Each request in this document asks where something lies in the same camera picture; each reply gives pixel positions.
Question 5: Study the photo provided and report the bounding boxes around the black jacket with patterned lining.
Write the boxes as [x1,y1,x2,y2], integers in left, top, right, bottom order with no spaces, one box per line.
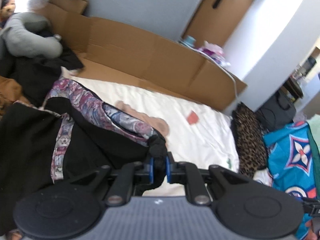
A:
[1,78,167,235]

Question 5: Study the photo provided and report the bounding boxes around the white bear print bedsheet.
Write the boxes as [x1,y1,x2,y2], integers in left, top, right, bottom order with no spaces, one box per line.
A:
[61,67,241,197]

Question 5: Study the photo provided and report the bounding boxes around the white cable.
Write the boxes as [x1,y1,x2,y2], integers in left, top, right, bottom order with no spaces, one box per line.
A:
[192,47,238,98]

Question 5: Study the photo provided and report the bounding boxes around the dark grey backpack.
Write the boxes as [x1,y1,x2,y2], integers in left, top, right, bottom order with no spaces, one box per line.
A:
[255,90,296,132]

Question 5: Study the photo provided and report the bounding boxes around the grey refrigerator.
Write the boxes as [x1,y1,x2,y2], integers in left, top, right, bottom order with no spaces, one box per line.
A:
[85,0,202,41]

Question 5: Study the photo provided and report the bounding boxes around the leopard print garment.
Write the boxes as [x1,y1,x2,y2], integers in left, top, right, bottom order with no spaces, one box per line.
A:
[231,103,267,178]

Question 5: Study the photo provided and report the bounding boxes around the brown plush toy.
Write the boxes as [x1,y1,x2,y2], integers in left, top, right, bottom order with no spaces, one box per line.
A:
[0,0,16,29]

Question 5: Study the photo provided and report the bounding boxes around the teal bottle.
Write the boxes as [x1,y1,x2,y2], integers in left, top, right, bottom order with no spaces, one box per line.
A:
[179,36,196,48]

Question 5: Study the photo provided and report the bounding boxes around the upright brown cardboard panel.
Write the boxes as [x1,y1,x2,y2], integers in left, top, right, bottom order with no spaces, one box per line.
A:
[183,0,254,47]

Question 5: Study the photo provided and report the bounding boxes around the black clothes pile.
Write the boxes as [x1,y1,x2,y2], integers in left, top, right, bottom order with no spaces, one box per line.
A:
[0,29,85,107]

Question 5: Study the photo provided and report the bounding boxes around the brown fuzzy garment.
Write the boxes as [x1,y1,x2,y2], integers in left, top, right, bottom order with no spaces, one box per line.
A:
[0,76,31,118]

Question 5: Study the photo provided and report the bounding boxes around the person's right hand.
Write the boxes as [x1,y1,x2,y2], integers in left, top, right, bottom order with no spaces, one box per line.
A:
[305,220,319,240]

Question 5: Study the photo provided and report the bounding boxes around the blue patterned storage bag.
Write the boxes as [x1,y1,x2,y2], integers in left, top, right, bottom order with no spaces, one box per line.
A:
[262,121,320,240]

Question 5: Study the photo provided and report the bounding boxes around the brown cardboard sheet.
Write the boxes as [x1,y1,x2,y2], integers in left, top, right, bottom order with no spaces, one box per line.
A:
[38,0,246,111]

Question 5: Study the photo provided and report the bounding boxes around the pink detergent bag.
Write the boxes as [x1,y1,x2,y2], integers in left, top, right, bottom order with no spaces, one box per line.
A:
[199,41,231,67]

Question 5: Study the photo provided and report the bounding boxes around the light green fabric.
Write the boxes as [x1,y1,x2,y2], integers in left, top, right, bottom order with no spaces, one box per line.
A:
[308,114,319,199]

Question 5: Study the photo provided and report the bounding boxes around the grey neck pillow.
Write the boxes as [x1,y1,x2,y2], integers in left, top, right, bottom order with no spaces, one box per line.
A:
[1,12,63,59]

